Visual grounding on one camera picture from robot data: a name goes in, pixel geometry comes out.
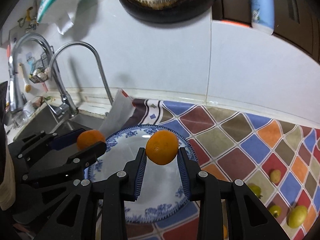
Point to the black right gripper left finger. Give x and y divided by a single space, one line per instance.
76 216

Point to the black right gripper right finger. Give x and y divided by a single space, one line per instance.
247 216

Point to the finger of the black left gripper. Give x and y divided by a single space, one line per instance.
67 139
88 156

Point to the large dark orange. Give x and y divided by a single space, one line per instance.
89 138

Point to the small green tomato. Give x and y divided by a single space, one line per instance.
255 189
275 210

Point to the green apple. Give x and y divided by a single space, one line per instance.
297 216

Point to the small yellow fruit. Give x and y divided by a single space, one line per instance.
275 176

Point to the large bright orange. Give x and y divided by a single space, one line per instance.
162 147

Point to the small tangerine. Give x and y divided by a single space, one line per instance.
225 232

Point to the chrome kitchen faucet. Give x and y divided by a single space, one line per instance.
16 98

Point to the stainless steel sink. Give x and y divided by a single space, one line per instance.
45 120

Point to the thin gooseneck water tap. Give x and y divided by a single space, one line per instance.
88 73

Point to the blue white patterned plate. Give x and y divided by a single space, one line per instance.
162 192

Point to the teal paper towel pack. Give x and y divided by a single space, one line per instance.
62 13

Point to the white blue lotion bottle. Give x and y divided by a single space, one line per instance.
262 15

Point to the black wire sponge basket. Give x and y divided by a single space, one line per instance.
39 69

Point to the dark wooden window frame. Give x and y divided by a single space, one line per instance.
294 22

